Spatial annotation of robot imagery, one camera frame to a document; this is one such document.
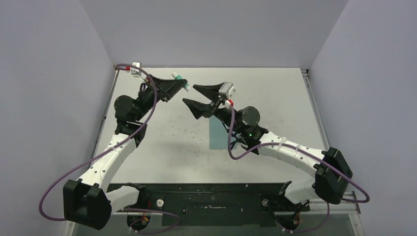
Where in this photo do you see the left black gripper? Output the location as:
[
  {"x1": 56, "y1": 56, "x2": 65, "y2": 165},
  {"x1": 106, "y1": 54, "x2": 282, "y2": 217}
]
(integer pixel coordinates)
[{"x1": 134, "y1": 75, "x2": 187, "y2": 122}]

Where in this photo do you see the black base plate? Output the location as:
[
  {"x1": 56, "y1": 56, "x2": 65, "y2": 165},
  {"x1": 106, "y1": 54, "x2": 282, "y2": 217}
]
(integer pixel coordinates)
[{"x1": 130, "y1": 183, "x2": 310, "y2": 227}]

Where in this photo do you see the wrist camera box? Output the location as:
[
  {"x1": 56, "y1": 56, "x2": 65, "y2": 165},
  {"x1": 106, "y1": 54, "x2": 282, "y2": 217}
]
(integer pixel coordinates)
[
  {"x1": 130, "y1": 61, "x2": 142, "y2": 77},
  {"x1": 218, "y1": 82, "x2": 236, "y2": 100}
]

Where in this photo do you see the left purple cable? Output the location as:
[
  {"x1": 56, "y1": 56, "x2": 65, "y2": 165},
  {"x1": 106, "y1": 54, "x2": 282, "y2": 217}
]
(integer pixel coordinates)
[{"x1": 38, "y1": 63, "x2": 159, "y2": 221}]

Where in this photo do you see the right side aluminium rail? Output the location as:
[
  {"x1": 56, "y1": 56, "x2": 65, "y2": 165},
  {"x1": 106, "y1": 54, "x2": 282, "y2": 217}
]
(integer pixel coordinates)
[{"x1": 301, "y1": 69, "x2": 340, "y2": 154}]

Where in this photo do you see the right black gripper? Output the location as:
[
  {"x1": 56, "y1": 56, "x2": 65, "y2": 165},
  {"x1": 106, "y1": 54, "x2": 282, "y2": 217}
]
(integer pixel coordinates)
[{"x1": 183, "y1": 84, "x2": 243, "y2": 135}]

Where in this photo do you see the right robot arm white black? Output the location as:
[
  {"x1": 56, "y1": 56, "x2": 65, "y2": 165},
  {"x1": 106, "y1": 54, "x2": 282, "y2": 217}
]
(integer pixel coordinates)
[{"x1": 183, "y1": 82, "x2": 353, "y2": 210}]

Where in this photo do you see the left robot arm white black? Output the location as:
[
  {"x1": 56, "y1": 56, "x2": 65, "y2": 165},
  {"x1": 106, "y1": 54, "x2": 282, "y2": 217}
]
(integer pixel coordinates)
[{"x1": 63, "y1": 75, "x2": 187, "y2": 230}]

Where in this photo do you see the aluminium frame rail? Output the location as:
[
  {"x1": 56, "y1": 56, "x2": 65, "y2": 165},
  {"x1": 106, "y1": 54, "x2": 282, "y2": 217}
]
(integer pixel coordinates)
[{"x1": 67, "y1": 191, "x2": 361, "y2": 216}]

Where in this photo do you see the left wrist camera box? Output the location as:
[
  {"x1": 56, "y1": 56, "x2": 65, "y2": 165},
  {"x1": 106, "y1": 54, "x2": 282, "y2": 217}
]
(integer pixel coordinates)
[{"x1": 130, "y1": 61, "x2": 142, "y2": 77}]

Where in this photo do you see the teal envelope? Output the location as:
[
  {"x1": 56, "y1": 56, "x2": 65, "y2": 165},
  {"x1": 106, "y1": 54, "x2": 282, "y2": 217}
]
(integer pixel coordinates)
[{"x1": 209, "y1": 117, "x2": 228, "y2": 150}]

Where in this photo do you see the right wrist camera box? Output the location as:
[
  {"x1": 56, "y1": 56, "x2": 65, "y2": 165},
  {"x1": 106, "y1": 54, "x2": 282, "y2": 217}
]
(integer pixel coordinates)
[{"x1": 218, "y1": 82, "x2": 236, "y2": 100}]

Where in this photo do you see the green glue stick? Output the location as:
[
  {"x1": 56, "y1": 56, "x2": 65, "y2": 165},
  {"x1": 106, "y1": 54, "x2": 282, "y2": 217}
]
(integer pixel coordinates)
[{"x1": 171, "y1": 72, "x2": 191, "y2": 92}]

